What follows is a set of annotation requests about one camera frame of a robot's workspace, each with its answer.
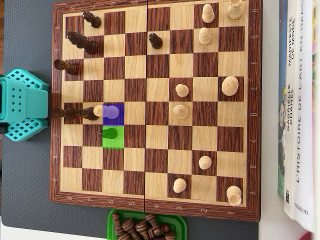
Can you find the white Gabrielle Chanel book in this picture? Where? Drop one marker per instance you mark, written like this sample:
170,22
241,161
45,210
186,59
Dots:
291,150

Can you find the light pawn centre lower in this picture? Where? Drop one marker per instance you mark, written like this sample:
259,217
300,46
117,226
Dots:
180,111

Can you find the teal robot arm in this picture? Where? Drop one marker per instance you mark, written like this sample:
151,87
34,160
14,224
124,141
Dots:
25,100

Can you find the light wooden rook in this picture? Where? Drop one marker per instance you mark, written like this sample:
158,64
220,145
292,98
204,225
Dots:
233,195
235,11

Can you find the green plastic tray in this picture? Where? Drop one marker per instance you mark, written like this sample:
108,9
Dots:
181,225

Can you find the dark wooden queen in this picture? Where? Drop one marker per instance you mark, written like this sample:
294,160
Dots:
75,113

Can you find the blue panda picture book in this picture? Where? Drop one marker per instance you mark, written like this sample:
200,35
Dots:
282,125

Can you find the dark wooden chess piece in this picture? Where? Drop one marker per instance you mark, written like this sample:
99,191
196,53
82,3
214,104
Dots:
128,225
153,223
165,228
117,223
142,228
170,235
122,236

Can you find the light wooden pawn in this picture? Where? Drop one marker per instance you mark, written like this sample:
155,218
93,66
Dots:
208,15
205,37
205,162
179,185
98,110
182,90

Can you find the light wooden king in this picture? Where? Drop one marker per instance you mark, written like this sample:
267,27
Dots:
230,86

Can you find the dark wooden king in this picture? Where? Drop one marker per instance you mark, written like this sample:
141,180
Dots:
86,45

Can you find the white Histoire de l'art book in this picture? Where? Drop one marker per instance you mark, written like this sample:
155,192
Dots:
303,150

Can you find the wooden folding chessboard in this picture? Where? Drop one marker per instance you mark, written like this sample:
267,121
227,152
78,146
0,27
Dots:
157,162

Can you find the dark wooden pawn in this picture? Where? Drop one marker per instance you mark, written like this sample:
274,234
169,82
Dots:
95,22
156,42
111,133

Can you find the dark wooden rook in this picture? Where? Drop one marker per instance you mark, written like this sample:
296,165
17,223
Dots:
70,67

